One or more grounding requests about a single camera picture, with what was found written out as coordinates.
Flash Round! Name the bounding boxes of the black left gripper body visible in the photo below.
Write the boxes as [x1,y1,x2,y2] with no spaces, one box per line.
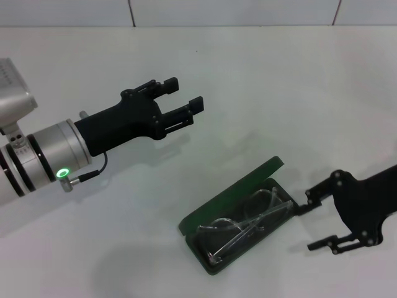
[74,89,165,157]

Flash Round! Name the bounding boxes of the green glasses case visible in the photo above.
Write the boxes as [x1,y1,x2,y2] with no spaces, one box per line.
[178,156,299,276]

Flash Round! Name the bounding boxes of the black cable with silver plug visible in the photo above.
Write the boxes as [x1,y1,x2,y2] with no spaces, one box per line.
[60,151,108,193]

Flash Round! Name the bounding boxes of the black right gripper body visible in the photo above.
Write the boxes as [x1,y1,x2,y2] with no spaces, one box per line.
[330,164,397,246]

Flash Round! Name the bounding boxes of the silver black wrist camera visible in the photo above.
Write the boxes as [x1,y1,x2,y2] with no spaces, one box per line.
[0,57,38,137]

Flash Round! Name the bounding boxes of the clear frame glasses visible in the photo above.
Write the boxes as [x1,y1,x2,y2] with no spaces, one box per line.
[197,186,294,264]

